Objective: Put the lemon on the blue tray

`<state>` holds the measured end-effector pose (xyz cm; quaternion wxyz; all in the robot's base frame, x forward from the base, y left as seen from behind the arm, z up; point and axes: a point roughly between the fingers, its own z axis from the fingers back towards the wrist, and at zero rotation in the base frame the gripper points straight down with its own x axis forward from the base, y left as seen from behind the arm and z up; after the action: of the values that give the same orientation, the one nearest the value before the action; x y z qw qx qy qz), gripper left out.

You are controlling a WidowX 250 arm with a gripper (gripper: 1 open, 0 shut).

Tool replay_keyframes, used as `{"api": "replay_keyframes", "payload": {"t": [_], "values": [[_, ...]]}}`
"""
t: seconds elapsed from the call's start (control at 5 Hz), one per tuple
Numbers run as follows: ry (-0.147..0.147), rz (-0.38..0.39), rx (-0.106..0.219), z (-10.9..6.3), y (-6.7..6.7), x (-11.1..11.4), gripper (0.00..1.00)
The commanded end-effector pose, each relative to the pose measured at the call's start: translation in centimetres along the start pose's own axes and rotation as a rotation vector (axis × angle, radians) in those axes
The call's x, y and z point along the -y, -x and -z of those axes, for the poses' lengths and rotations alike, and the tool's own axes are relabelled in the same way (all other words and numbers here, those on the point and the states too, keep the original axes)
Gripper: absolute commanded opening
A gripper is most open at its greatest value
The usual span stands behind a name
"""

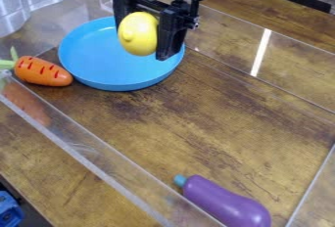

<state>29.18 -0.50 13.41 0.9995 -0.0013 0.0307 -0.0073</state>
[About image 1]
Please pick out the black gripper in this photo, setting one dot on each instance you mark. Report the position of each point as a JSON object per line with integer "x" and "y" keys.
{"x": 177, "y": 18}

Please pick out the yellow toy lemon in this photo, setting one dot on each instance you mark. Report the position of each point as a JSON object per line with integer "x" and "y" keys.
{"x": 137, "y": 33}

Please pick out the blue round tray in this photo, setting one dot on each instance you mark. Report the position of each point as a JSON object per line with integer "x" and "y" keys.
{"x": 94, "y": 57}

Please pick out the orange toy carrot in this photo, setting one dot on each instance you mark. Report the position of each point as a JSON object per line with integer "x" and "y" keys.
{"x": 36, "y": 71}

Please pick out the purple toy eggplant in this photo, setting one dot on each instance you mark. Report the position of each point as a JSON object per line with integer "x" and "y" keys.
{"x": 233, "y": 210}

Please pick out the blue object at corner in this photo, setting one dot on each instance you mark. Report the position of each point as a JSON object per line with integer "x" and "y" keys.
{"x": 11, "y": 212}

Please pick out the clear acrylic enclosure wall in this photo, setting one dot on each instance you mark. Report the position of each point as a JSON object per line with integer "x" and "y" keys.
{"x": 244, "y": 116}

